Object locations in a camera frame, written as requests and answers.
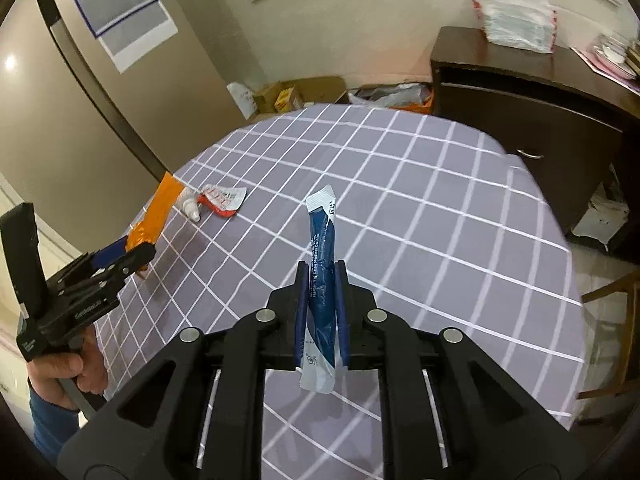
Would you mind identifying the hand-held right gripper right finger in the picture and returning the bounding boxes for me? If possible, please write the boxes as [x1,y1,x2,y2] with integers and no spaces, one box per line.
[334,259,617,480]

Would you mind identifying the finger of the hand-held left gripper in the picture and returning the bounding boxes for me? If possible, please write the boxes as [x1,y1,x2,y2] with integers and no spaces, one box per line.
[88,237,129,270]
[102,242,157,283]

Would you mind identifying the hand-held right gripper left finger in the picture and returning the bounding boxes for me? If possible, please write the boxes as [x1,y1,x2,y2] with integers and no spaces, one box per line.
[57,260,311,480]

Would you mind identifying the orange wrapper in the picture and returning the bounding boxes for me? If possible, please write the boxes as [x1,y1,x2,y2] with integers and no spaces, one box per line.
[125,171,186,281]

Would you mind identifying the blue white sachet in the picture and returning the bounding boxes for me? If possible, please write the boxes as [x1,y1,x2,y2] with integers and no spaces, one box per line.
[298,184,337,394]

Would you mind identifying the person's left hand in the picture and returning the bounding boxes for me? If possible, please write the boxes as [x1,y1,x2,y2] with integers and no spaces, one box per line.
[27,327,109,412]

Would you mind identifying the small white bottle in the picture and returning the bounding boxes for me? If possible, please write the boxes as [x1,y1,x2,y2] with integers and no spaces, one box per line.
[180,195,202,224]

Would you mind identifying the red white wrapper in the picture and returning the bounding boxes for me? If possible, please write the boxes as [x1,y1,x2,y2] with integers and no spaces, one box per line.
[198,185,247,219]

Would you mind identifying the purple checked tablecloth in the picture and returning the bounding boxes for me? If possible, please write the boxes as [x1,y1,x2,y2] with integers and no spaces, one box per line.
[92,102,586,480]

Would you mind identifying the beige refrigerator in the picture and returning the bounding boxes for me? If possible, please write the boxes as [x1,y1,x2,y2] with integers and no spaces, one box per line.
[0,0,252,262]

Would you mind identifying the white paper bag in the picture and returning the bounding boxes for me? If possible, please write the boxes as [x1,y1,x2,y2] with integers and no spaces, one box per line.
[227,82,259,121]

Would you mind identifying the grey plastic bag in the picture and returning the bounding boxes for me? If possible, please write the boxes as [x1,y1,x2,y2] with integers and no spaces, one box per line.
[348,82,431,109]

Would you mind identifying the white paper sheet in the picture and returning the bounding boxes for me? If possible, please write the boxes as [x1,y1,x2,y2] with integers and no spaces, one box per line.
[102,0,179,74]
[74,0,161,39]

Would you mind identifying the cardboard box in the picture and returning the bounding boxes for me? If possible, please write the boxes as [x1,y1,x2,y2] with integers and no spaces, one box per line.
[254,76,347,112]

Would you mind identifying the dark wooden drawer cabinet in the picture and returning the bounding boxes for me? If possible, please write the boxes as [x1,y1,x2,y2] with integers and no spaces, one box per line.
[429,25,640,237]

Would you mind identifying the wooden chair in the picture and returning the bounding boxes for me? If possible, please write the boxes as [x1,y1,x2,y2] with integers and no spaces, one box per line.
[575,269,640,402]

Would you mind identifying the white plastic bag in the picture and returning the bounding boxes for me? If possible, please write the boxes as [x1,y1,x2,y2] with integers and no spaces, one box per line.
[470,0,557,55]

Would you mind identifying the pink paper sheets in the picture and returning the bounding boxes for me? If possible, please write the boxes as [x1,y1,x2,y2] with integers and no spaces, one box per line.
[570,45,640,82]

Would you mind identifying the pink plate with bowl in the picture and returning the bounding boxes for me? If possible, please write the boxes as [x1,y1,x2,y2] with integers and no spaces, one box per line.
[597,34,639,69]

